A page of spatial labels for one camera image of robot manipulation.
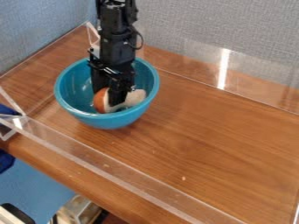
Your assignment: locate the clear acrylic front barrier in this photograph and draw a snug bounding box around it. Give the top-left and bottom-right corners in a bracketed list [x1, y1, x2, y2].
[0, 86, 250, 224]

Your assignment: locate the clear acrylic barrier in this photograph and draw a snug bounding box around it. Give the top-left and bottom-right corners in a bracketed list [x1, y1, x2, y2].
[0, 86, 250, 224]
[138, 44, 299, 115]

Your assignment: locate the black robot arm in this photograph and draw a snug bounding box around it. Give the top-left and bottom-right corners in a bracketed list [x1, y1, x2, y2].
[88, 0, 142, 107]

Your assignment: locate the clear acrylic back barrier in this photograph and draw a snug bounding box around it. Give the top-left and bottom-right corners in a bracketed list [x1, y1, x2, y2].
[138, 44, 299, 115]

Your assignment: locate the black and white object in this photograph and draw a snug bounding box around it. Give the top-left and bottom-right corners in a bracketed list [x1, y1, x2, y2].
[0, 203, 36, 224]

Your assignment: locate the clear plastic container below table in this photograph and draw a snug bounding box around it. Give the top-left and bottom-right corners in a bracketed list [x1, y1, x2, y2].
[48, 195, 103, 224]

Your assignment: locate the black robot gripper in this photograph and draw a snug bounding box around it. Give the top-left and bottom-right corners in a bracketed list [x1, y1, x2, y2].
[88, 35, 136, 107]

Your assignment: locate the blue plastic bowl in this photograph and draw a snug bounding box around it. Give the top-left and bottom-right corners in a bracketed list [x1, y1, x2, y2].
[54, 58, 160, 130]

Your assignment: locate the clear acrylic corner bracket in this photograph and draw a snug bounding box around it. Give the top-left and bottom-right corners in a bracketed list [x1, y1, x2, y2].
[86, 22, 100, 49]

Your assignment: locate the blue cloth object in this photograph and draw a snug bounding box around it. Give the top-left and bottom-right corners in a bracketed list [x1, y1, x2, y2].
[0, 103, 20, 174]

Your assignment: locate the brown and white toy mushroom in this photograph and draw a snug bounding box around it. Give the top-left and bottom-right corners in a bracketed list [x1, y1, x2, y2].
[94, 87, 146, 114]

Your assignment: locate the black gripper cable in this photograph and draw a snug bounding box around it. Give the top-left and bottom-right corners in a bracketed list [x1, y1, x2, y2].
[128, 24, 146, 51]

